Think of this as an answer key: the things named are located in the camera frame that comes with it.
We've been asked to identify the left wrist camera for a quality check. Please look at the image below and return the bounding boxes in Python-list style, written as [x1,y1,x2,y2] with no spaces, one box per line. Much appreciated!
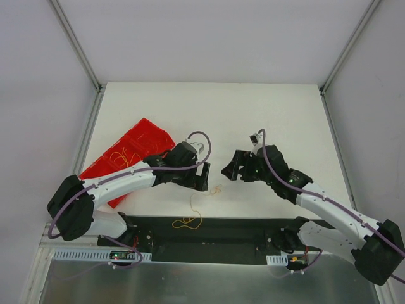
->
[189,142,204,156]

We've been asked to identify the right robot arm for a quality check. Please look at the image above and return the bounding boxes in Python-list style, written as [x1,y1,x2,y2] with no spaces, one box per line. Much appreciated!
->
[221,145,404,286]

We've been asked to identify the left aluminium frame post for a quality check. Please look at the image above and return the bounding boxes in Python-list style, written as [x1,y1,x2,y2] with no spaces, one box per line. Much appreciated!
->
[47,0,104,92]

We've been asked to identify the left white cable duct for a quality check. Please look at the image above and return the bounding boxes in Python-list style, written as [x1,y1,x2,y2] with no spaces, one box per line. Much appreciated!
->
[53,248,140,263]

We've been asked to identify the aluminium frame post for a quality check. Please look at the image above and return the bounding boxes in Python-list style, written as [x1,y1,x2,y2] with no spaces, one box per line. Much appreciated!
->
[47,0,104,92]
[319,0,383,96]

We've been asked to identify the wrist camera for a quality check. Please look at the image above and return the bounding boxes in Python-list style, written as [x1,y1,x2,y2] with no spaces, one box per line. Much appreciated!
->
[189,142,204,156]
[249,132,263,149]

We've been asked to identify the right aluminium frame post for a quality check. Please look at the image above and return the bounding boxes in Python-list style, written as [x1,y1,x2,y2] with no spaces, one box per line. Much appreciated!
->
[319,0,383,96]

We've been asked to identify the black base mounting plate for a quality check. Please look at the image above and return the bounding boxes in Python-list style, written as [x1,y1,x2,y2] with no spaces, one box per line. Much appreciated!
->
[117,216,318,265]

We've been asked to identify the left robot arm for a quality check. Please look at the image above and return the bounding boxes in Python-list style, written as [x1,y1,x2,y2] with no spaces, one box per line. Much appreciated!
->
[47,141,210,246]

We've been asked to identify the right white cable duct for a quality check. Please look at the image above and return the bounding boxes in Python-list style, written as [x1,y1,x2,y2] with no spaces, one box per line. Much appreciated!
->
[266,255,289,267]

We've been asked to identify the white cable duct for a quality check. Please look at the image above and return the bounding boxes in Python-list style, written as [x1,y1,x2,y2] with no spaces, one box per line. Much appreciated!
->
[53,248,140,263]
[266,255,289,267]

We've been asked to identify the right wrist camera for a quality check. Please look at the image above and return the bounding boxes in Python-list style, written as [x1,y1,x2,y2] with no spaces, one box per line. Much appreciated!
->
[249,132,263,149]

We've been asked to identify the red plastic divided tray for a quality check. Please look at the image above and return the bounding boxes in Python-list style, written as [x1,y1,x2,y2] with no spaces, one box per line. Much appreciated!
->
[77,118,176,210]

